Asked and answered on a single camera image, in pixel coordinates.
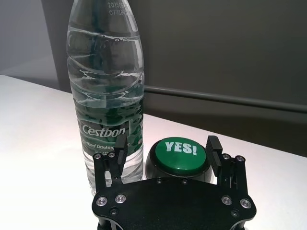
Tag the clear water bottle green label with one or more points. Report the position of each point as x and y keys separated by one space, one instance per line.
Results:
x=105 y=95

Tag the dark horizontal rail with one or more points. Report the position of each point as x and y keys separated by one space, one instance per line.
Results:
x=227 y=97

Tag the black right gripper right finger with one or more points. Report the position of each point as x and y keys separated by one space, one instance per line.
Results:
x=214 y=155

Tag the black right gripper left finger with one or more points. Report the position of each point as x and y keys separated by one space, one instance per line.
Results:
x=121 y=155

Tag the green YES push button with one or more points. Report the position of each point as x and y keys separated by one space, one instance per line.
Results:
x=180 y=160

